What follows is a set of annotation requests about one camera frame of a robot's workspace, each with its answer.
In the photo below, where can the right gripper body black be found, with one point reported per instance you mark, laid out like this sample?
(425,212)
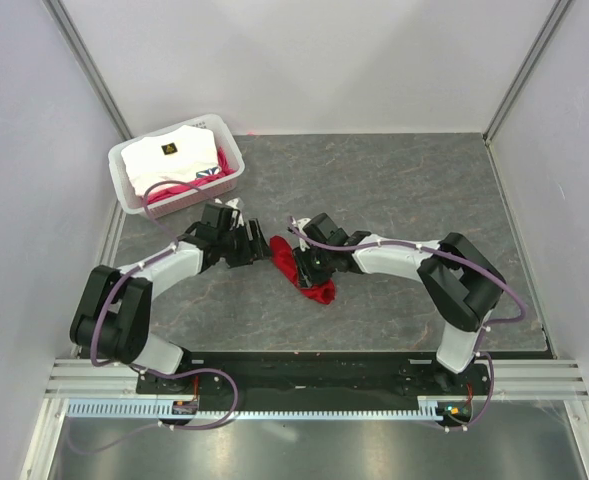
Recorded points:
(314,264)

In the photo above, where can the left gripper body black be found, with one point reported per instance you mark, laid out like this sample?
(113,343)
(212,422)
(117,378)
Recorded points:
(235,245)

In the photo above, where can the red cloth napkin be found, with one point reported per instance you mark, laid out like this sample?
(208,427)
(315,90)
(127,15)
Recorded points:
(283,259)

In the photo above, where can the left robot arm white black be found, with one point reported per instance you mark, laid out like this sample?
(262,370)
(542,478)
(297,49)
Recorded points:
(113,317)

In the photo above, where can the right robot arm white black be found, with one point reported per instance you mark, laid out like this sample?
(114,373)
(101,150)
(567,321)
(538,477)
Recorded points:
(458,279)

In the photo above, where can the pink folded towel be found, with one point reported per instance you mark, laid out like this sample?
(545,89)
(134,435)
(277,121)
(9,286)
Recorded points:
(170,188)

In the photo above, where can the white plastic basket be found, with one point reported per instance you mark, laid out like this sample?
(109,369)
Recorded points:
(132,204)

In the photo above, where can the white folded shirt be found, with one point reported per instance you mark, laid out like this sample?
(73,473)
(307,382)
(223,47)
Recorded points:
(178,155)

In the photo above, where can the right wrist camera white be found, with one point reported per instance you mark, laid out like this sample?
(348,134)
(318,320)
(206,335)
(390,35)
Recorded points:
(296,227)

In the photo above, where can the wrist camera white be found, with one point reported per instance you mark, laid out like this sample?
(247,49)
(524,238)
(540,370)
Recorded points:
(237,205)
(296,227)

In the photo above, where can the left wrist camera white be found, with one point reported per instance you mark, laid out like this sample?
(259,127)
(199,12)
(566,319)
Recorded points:
(237,205)

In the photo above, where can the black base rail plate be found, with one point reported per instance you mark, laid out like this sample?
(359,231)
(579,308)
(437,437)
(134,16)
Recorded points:
(318,381)

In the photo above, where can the white slotted cable duct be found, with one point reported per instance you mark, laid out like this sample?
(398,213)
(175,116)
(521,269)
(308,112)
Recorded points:
(176,410)

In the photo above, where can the aluminium frame rail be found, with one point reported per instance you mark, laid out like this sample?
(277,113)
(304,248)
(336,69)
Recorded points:
(538,379)

